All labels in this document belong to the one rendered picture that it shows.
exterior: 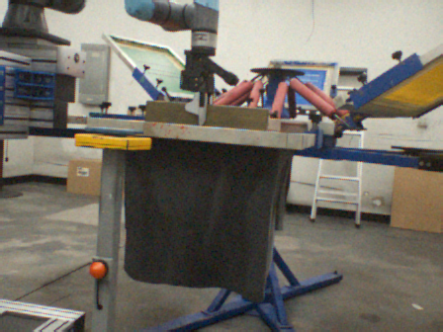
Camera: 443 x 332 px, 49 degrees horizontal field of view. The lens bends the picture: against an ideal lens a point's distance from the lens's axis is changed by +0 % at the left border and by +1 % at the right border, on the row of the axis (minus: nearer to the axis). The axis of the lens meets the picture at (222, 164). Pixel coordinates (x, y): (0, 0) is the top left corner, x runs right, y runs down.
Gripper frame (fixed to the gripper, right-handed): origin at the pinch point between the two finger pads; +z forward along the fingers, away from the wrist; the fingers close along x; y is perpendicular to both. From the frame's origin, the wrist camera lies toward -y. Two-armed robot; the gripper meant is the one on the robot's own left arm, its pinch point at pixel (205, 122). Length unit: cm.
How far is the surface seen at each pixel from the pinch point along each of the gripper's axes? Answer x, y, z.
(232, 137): 13.5, -11.4, 3.7
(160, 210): 3.3, 10.6, 26.3
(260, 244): 4.2, -19.1, 32.1
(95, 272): 37, 12, 35
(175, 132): 13.5, 3.9, 3.5
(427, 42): -459, -116, -109
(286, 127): -45.0, -17.5, -0.2
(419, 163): -87, -70, 11
